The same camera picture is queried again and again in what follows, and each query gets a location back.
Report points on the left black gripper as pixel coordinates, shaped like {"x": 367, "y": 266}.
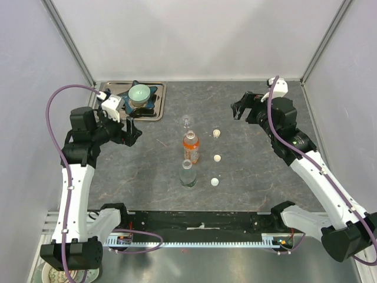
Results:
{"x": 128, "y": 137}

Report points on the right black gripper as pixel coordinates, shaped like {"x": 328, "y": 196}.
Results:
{"x": 250, "y": 100}

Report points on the clear green-label water bottle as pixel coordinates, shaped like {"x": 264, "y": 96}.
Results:
{"x": 187, "y": 174}

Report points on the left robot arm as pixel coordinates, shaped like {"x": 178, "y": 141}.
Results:
{"x": 75, "y": 245}

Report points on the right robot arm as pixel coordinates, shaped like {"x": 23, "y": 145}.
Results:
{"x": 348, "y": 228}

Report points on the white ribbed bottle cap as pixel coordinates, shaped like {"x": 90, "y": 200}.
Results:
{"x": 216, "y": 133}

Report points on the small clear empty bottle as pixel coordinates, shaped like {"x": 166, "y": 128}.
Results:
{"x": 187, "y": 122}

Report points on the cream bottle cap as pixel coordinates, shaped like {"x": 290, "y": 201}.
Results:
{"x": 217, "y": 158}

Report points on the orange drink bottle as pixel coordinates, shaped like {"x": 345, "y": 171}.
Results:
{"x": 191, "y": 144}

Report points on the steel tray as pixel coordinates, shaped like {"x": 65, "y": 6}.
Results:
{"x": 141, "y": 114}

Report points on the blue star-shaped dish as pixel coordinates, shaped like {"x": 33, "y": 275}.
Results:
{"x": 128, "y": 106}

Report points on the pale green bowl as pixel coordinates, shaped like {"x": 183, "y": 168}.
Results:
{"x": 139, "y": 94}

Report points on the patterned ceramic bowl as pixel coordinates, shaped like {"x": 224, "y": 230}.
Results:
{"x": 50, "y": 275}

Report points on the green square plate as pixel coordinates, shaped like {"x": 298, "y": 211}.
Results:
{"x": 91, "y": 276}

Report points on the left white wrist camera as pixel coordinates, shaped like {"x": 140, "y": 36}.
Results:
{"x": 110, "y": 105}

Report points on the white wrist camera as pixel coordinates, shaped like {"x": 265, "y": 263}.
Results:
{"x": 280, "y": 89}
{"x": 110, "y": 105}

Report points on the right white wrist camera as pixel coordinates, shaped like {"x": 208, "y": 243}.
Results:
{"x": 280, "y": 89}

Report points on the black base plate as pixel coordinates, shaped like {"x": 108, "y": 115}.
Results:
{"x": 164, "y": 222}

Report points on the slotted cable duct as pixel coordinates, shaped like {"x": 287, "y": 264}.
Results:
{"x": 198, "y": 240}

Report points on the right aluminium frame post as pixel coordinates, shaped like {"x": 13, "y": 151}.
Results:
{"x": 327, "y": 37}

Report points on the aluminium frame post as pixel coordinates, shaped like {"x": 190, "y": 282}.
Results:
{"x": 67, "y": 38}
{"x": 327, "y": 37}

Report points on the left aluminium frame post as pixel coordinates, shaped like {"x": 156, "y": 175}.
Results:
{"x": 67, "y": 38}

